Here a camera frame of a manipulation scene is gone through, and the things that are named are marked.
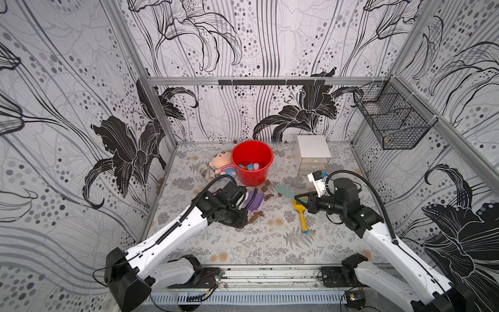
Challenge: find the red plastic bucket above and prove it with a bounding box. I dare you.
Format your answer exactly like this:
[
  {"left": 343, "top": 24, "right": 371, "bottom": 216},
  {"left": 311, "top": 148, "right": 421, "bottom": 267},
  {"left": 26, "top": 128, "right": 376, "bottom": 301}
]
[{"left": 231, "top": 140, "right": 274, "bottom": 186}]

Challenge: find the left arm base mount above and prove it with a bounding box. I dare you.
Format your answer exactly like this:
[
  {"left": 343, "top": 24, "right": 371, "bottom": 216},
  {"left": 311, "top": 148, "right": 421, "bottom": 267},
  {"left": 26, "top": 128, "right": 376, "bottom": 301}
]
[{"left": 168, "top": 267, "right": 222, "bottom": 289}]

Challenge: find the plush doll toy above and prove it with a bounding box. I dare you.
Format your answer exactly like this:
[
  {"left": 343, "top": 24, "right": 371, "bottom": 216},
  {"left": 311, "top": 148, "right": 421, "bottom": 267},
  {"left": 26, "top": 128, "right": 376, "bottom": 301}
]
[{"left": 196, "top": 151, "right": 237, "bottom": 182}]

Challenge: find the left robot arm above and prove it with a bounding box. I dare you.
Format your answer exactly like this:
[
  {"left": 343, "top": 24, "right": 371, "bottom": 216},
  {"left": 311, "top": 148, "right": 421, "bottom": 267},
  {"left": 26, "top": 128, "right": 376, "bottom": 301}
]
[{"left": 103, "top": 178, "right": 256, "bottom": 311}]

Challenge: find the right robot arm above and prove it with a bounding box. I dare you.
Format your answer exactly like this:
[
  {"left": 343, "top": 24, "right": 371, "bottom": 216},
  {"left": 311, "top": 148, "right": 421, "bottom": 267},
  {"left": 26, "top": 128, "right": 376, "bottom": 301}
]
[{"left": 295, "top": 171, "right": 476, "bottom": 311}]

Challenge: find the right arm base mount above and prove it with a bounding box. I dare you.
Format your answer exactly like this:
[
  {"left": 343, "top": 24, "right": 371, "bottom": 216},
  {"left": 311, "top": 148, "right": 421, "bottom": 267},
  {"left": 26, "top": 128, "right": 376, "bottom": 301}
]
[{"left": 317, "top": 266, "right": 366, "bottom": 288}]

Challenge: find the black wire wall basket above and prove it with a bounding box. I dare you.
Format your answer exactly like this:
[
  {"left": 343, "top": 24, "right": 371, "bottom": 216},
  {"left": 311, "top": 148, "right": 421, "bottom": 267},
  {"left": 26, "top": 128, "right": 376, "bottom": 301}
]
[{"left": 353, "top": 79, "right": 438, "bottom": 150}]

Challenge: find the white mini drawer cabinet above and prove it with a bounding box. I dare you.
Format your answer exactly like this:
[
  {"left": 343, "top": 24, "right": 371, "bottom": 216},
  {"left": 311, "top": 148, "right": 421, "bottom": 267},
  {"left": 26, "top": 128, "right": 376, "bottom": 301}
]
[{"left": 294, "top": 135, "right": 331, "bottom": 176}]

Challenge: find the green cleaning brush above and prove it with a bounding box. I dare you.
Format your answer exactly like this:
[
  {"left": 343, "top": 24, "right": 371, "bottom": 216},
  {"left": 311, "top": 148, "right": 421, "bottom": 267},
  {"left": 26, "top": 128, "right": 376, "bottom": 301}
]
[{"left": 275, "top": 184, "right": 295, "bottom": 199}]

